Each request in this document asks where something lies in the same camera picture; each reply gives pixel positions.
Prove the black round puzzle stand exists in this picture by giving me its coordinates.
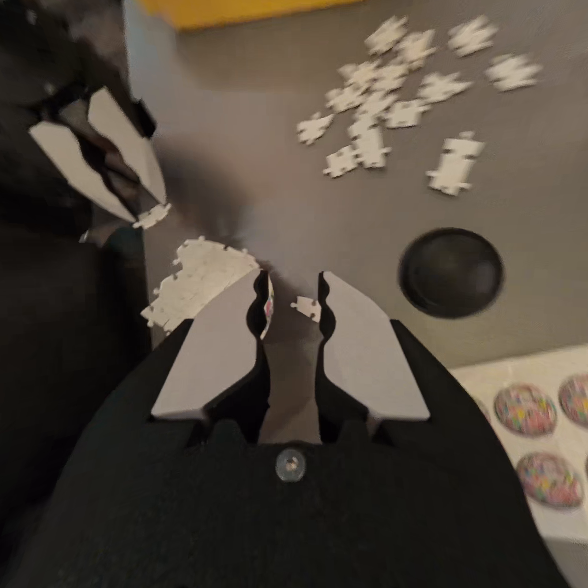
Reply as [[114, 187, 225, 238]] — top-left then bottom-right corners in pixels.
[[399, 228, 505, 320]]

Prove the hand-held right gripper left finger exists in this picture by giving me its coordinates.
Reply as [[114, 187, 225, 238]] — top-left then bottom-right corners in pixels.
[[151, 270, 271, 421]]

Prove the partly built colourful puzzle ball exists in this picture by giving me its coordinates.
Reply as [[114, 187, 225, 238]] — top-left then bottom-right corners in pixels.
[[140, 236, 275, 341]]

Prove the single white puzzle piece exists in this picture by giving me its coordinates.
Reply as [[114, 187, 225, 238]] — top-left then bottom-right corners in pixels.
[[132, 203, 172, 229]]

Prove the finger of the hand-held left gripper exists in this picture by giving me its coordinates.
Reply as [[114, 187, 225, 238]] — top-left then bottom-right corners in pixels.
[[87, 86, 167, 207], [28, 122, 139, 224]]

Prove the printed sticker sheet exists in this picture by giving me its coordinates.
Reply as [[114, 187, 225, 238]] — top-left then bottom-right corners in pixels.
[[450, 345, 588, 543]]

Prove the group of white puzzle pieces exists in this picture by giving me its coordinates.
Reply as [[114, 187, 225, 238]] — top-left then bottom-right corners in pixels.
[[296, 16, 544, 197]]

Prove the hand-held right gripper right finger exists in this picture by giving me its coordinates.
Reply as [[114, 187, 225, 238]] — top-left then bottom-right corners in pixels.
[[317, 271, 432, 421]]

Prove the joined white puzzle piece pair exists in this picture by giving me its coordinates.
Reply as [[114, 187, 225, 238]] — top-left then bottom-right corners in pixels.
[[290, 296, 322, 323]]

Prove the yellow plastic bin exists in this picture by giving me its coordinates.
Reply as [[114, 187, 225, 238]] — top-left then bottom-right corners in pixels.
[[138, 0, 368, 30]]

